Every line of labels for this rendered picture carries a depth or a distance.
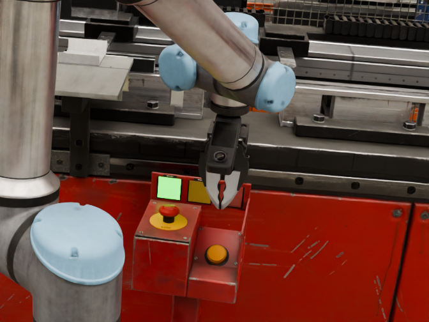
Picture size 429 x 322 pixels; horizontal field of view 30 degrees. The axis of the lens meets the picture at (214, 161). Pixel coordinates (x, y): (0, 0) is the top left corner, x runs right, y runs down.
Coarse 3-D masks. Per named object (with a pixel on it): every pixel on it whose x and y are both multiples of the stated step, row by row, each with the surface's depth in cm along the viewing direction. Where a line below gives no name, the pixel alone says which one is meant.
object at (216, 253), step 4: (212, 248) 155; (216, 248) 155; (220, 248) 155; (224, 248) 155; (208, 252) 154; (212, 252) 154; (216, 252) 154; (220, 252) 154; (224, 252) 154; (208, 256) 154; (212, 256) 154; (216, 256) 154; (220, 256) 154; (224, 256) 154; (212, 260) 154; (216, 260) 153; (220, 260) 154; (224, 260) 154
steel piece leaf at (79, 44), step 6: (72, 42) 177; (78, 42) 177; (84, 42) 177; (90, 42) 177; (96, 42) 177; (102, 42) 177; (72, 48) 177; (78, 48) 177; (84, 48) 177; (90, 48) 177; (96, 48) 177; (102, 48) 177
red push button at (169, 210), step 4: (168, 204) 153; (160, 208) 152; (164, 208) 151; (168, 208) 151; (172, 208) 152; (176, 208) 152; (160, 212) 151; (164, 212) 151; (168, 212) 150; (172, 212) 151; (176, 212) 151; (164, 216) 151; (168, 216) 151; (172, 216) 151; (164, 220) 152; (168, 220) 152; (172, 220) 152
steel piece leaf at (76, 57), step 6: (60, 54) 167; (66, 54) 167; (72, 54) 167; (78, 54) 167; (84, 54) 167; (90, 54) 174; (96, 54) 175; (102, 54) 175; (60, 60) 167; (66, 60) 167; (72, 60) 167; (78, 60) 167; (84, 60) 167; (90, 60) 167; (96, 60) 167
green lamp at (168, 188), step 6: (162, 180) 159; (168, 180) 159; (174, 180) 159; (180, 180) 159; (162, 186) 160; (168, 186) 159; (174, 186) 159; (180, 186) 159; (162, 192) 160; (168, 192) 160; (174, 192) 160; (168, 198) 160; (174, 198) 160
